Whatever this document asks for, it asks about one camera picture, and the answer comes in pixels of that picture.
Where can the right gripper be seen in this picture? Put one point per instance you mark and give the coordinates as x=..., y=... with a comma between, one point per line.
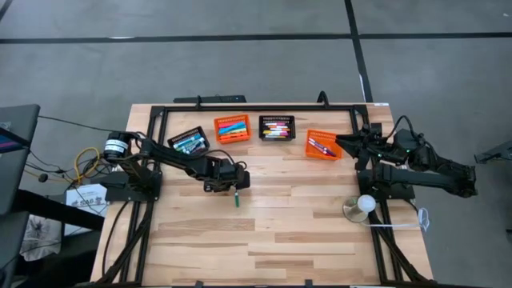
x=380, y=146

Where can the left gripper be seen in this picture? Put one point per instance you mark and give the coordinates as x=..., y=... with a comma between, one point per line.
x=220, y=172

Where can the purple thin marker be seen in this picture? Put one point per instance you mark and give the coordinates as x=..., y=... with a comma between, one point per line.
x=326, y=151

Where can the blue dry-erase marker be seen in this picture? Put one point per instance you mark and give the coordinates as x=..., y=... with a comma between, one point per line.
x=198, y=150

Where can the orange highlighter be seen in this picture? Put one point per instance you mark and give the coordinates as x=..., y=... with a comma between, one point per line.
x=234, y=137

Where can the green dry-erase marker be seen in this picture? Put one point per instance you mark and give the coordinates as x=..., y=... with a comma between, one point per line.
x=191, y=146

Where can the sky blue highlighter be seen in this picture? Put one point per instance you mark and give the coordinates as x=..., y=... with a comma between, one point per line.
x=234, y=128
x=240, y=132

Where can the teal dry-erase marker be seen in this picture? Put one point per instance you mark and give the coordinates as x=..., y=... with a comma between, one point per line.
x=185, y=141

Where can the pink highlighter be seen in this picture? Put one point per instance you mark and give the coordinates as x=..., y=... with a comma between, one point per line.
x=228, y=123

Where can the black white marker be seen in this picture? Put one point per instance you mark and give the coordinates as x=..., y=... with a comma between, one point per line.
x=272, y=137

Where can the yellow thin marker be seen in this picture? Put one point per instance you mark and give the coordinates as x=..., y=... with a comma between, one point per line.
x=270, y=132

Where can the pink white thin marker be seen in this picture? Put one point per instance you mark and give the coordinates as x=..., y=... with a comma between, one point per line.
x=278, y=129
x=280, y=126

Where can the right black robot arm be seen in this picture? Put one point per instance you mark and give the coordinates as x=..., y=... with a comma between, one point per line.
x=432, y=168

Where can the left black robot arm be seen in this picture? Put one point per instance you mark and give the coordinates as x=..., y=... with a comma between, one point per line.
x=168, y=158

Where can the orange plastic basket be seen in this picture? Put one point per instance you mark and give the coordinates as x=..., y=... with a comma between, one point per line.
x=316, y=134
x=234, y=117

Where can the black plastic basket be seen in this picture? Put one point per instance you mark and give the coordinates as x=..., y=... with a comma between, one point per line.
x=277, y=118
x=188, y=132

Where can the white bulb brass base lamp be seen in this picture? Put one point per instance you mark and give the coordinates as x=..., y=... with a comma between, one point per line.
x=366, y=203

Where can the black power strip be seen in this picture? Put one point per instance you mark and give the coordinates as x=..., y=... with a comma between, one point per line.
x=224, y=98

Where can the white printed paper sheet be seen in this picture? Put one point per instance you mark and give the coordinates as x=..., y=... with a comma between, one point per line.
x=86, y=200

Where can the grey stand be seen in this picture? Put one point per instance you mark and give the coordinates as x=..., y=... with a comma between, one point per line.
x=496, y=152

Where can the black desk crossbar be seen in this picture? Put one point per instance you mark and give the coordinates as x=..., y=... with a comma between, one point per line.
x=60, y=210

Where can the black round plug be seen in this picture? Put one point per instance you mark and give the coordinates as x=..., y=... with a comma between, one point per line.
x=42, y=177

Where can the white printed cloth bag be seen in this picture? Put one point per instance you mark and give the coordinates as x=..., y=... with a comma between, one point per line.
x=40, y=236

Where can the person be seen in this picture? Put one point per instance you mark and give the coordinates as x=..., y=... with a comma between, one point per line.
x=52, y=272

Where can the laptop screen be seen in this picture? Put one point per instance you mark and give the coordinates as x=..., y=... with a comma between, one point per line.
x=10, y=142

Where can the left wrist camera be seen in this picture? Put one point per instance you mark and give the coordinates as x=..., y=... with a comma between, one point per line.
x=242, y=180

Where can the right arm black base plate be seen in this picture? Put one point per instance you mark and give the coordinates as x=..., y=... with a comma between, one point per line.
x=400, y=195

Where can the black aluminium table frame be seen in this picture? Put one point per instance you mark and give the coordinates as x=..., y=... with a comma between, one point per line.
x=184, y=108

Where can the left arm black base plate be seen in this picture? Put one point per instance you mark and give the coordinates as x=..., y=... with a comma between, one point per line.
x=132, y=196

